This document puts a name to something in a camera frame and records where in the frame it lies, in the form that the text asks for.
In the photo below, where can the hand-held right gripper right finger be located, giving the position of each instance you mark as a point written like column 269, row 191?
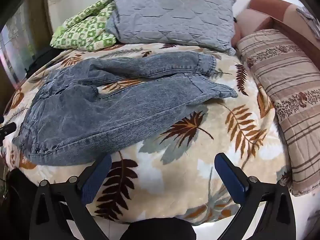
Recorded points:
column 229, row 177

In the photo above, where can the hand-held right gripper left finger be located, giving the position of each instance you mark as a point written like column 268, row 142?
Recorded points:
column 98, row 177

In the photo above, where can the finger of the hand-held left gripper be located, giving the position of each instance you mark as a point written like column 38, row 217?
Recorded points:
column 6, row 130

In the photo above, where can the grey-blue denim pants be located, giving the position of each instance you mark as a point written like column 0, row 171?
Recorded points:
column 75, row 120

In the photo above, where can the leaf print fleece blanket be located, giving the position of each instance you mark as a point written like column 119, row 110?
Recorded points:
column 175, row 180

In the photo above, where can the striped beige floral bolster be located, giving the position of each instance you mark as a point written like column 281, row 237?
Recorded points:
column 287, row 80

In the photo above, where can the green patterned blanket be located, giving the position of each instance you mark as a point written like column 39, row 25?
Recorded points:
column 85, row 35

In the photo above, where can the grey quilted pillow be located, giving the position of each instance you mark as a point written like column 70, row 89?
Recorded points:
column 170, row 17

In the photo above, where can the grey floral cloth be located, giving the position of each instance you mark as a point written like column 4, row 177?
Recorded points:
column 308, row 17

